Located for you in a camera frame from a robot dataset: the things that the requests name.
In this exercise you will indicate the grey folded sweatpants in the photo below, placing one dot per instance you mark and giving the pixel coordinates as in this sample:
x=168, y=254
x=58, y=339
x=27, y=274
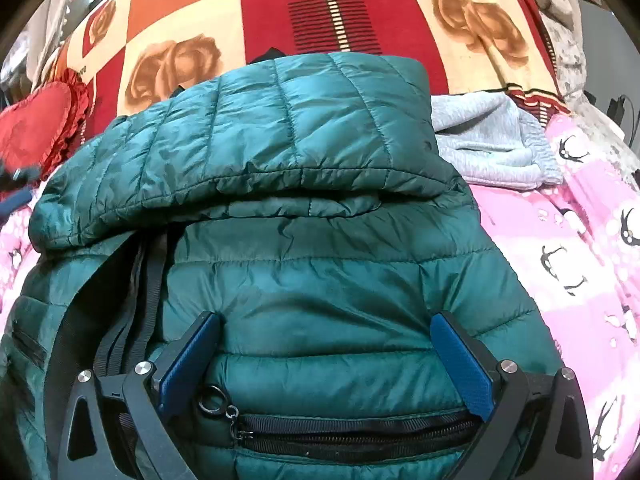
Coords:
x=493, y=142

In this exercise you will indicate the pink penguin blanket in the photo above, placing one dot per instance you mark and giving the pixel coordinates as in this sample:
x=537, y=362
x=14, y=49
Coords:
x=575, y=239

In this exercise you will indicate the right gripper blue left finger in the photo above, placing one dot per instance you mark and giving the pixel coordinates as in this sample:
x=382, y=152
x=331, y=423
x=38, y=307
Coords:
x=115, y=426

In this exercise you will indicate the red heart pillow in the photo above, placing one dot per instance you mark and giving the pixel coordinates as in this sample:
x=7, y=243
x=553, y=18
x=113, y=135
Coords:
x=42, y=130

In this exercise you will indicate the dark green puffer jacket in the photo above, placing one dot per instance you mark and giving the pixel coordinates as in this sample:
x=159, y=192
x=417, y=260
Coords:
x=347, y=113

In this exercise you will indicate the red orange rose blanket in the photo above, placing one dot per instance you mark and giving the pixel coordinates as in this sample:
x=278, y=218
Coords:
x=134, y=53

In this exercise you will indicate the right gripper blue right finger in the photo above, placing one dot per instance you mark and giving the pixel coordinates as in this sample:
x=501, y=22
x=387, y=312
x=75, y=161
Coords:
x=534, y=426

